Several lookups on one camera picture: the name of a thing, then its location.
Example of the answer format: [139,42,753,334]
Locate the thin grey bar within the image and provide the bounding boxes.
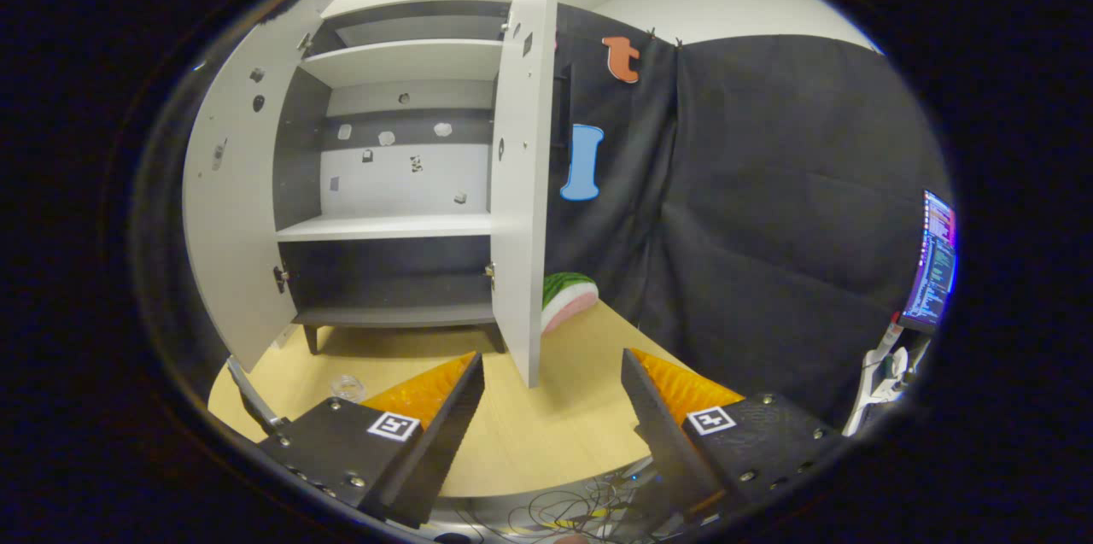
[226,356,287,436]

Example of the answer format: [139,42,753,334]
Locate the watermelon slice toy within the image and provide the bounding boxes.
[542,272,600,336]

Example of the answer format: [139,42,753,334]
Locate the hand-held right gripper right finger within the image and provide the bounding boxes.
[621,348,846,521]

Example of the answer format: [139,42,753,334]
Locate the tangled thin cables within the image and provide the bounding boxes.
[504,476,658,538]

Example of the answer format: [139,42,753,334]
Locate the white cabinet door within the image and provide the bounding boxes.
[182,10,336,372]
[489,0,562,389]

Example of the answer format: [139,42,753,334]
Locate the white plastic stand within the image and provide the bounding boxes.
[841,326,919,438]

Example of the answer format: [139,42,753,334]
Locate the white cabinet shelf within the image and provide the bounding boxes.
[275,213,494,243]
[299,38,505,90]

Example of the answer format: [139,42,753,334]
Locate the computer monitor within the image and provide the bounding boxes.
[899,190,959,333]

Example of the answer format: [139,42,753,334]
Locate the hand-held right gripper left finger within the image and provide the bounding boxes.
[256,352,486,529]

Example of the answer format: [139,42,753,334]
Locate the white cabinet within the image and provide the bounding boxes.
[273,0,530,354]

